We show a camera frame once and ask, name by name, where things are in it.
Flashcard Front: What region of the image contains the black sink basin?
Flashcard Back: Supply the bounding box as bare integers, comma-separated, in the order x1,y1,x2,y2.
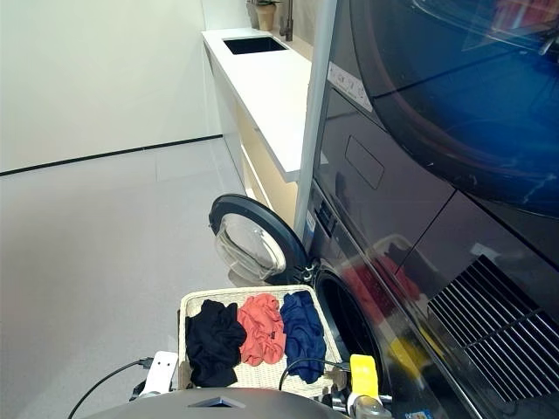
222,36,290,57

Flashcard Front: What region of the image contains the white countertop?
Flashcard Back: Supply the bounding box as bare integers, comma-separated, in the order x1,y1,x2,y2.
201,27,314,184

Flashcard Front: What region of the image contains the beige base cabinet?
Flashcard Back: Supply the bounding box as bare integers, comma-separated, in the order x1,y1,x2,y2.
234,103,300,229

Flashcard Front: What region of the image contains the orange red garment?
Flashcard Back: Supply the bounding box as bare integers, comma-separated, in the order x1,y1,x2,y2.
237,292,287,367

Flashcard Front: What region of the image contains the yellow wrist camera mount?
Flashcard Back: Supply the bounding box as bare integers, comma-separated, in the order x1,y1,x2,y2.
349,354,379,401

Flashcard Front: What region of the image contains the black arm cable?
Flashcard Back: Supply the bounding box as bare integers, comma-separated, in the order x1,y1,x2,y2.
67,356,155,419
278,357,351,392

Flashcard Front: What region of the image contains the dark metal faucet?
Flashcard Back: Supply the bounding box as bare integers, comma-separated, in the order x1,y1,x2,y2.
279,0,297,43

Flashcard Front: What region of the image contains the white dryer warning label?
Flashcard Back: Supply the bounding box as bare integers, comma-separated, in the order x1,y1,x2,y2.
327,60,375,113

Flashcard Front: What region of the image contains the pale grey side panel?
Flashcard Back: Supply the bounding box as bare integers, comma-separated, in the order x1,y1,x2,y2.
293,0,339,239

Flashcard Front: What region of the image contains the black garment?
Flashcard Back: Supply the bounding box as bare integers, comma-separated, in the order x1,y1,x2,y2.
184,299,248,388

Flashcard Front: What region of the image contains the grey robot torso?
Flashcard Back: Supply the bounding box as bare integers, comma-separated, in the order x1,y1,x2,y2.
82,387,350,419

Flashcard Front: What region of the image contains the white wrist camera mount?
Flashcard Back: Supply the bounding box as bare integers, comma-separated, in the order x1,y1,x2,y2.
145,350,179,395

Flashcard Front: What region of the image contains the navy blue garment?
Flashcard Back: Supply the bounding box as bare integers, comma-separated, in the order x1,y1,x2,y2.
279,291,328,386

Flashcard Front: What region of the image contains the round glass washing machine door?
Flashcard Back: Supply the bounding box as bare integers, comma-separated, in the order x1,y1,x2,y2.
208,193,312,287

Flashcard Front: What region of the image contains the grey washing machine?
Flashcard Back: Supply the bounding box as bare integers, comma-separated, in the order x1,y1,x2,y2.
300,181,494,419

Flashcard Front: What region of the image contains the beige plant pot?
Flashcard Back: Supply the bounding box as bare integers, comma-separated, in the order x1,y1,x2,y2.
248,0,283,32

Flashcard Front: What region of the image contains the dark stacked dryer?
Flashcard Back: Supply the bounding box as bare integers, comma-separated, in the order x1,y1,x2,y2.
312,0,559,419

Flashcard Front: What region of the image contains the pale woven basket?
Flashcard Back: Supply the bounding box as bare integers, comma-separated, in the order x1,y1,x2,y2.
177,284,347,399

